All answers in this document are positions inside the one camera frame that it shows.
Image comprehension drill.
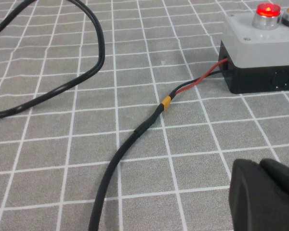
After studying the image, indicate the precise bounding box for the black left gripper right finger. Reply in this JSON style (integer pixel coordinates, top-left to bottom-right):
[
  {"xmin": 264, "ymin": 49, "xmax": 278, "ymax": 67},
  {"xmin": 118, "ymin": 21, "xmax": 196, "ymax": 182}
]
[{"xmin": 259, "ymin": 158, "xmax": 289, "ymax": 208}]

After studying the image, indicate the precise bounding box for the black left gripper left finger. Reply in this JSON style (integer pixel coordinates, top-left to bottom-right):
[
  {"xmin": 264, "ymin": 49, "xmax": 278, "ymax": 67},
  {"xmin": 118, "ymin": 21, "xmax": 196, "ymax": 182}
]
[{"xmin": 228, "ymin": 158, "xmax": 289, "ymax": 231}]

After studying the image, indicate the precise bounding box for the red illuminated push button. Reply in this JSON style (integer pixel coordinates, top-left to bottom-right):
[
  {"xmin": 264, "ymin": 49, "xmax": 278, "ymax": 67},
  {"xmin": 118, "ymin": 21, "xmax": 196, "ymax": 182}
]
[{"xmin": 252, "ymin": 2, "xmax": 282, "ymax": 31}]

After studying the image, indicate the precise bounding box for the grey white-checked tablecloth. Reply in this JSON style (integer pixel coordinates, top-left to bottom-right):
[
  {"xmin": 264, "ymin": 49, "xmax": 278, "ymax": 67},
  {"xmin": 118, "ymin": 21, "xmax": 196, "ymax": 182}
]
[{"xmin": 0, "ymin": 0, "xmax": 289, "ymax": 231}]

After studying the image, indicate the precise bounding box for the grey-lidded black button switch box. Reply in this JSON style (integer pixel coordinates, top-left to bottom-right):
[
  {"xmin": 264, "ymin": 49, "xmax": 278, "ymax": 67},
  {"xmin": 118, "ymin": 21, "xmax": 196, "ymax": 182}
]
[{"xmin": 218, "ymin": 9, "xmax": 289, "ymax": 94}]

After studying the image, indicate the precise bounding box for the black power cable yellow connector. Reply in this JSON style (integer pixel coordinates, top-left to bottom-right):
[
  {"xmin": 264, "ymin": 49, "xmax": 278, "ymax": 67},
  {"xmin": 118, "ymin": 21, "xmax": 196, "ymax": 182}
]
[{"xmin": 88, "ymin": 57, "xmax": 232, "ymax": 231}]

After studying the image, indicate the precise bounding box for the black looped cable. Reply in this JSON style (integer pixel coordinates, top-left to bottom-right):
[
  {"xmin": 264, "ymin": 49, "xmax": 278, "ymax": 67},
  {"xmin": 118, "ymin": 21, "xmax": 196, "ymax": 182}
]
[{"xmin": 0, "ymin": 0, "xmax": 105, "ymax": 120}]

